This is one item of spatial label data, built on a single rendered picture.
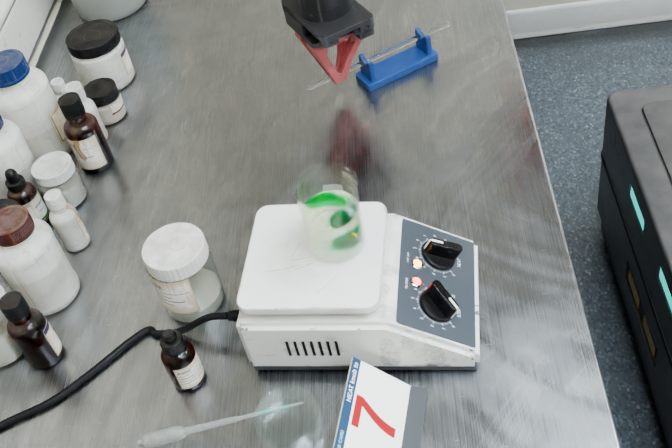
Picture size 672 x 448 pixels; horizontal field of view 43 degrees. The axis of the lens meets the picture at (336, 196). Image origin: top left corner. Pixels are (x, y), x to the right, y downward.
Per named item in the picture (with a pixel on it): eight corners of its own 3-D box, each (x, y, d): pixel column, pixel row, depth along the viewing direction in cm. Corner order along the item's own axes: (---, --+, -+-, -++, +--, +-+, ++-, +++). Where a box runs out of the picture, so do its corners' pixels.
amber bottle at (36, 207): (19, 231, 94) (-12, 179, 88) (31, 211, 96) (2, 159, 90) (44, 232, 93) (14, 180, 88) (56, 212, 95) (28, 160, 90)
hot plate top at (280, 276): (388, 207, 77) (387, 200, 76) (380, 314, 69) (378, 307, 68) (259, 211, 79) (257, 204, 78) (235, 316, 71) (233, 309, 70)
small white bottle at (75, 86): (105, 146, 102) (81, 93, 97) (81, 148, 103) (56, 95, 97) (111, 129, 104) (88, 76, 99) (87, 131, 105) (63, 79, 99)
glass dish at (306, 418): (323, 395, 73) (319, 381, 72) (323, 454, 69) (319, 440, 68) (260, 401, 74) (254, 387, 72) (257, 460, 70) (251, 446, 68)
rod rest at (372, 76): (423, 47, 107) (421, 23, 104) (439, 60, 105) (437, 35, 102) (355, 79, 104) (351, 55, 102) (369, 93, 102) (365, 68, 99)
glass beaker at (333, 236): (298, 237, 75) (280, 171, 70) (353, 214, 76) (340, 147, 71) (323, 284, 71) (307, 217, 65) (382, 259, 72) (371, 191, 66)
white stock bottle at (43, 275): (93, 280, 87) (52, 205, 79) (53, 325, 83) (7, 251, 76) (50, 263, 89) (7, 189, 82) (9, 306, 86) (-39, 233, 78)
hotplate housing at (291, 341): (478, 258, 81) (475, 199, 76) (480, 375, 72) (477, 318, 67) (252, 262, 85) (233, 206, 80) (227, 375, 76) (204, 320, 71)
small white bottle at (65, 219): (76, 256, 90) (50, 208, 85) (59, 247, 91) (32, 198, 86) (96, 239, 91) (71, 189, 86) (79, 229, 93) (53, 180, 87)
